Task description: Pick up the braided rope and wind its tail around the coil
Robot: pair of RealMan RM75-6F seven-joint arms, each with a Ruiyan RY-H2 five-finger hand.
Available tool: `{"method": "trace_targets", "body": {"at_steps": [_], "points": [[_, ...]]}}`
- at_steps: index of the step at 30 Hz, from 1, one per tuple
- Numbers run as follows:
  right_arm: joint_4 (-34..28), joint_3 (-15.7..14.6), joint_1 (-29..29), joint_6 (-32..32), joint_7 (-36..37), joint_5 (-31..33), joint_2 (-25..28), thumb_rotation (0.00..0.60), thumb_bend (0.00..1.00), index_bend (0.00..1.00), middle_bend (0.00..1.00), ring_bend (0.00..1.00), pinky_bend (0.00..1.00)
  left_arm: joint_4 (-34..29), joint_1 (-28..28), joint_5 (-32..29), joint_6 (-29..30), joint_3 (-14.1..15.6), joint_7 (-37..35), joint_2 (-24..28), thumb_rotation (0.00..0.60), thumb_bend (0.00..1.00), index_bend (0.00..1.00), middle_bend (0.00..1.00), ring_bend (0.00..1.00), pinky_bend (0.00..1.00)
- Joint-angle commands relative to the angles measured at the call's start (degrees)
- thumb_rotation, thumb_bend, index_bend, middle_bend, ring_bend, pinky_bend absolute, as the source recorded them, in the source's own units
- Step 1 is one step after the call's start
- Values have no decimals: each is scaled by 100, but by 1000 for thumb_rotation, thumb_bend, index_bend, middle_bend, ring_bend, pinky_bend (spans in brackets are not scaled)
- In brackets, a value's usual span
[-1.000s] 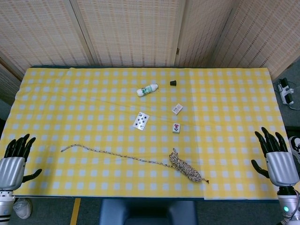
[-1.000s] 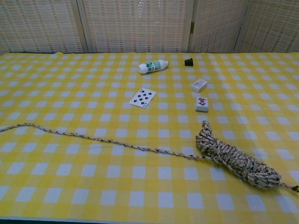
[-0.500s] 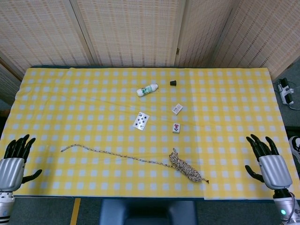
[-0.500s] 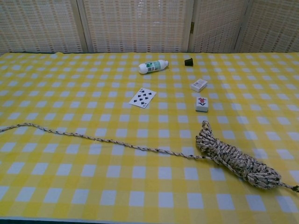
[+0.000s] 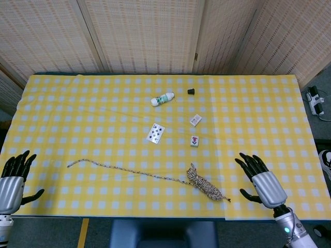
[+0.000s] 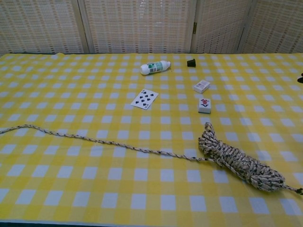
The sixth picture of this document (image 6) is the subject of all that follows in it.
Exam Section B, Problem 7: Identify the beige speckled braided rope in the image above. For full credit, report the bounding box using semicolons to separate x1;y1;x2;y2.
0;122;303;195

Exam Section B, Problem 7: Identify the yellow checkered tablecloth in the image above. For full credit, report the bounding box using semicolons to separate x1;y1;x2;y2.
0;53;303;225

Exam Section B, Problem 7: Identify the woven folding screen panel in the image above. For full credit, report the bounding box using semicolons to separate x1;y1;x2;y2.
0;0;85;56
78;0;197;54
190;0;253;54
239;0;303;55

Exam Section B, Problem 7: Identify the white mahjong tile upper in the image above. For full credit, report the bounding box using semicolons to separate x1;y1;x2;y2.
193;79;211;93

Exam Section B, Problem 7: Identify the white mahjong tile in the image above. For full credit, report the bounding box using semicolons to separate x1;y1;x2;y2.
193;79;211;93
198;97;212;114

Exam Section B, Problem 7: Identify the white bottle green label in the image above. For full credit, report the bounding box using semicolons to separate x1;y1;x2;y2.
140;60;171;76

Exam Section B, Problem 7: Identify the nine of spades card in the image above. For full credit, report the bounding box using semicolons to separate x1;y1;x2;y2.
130;89;159;111

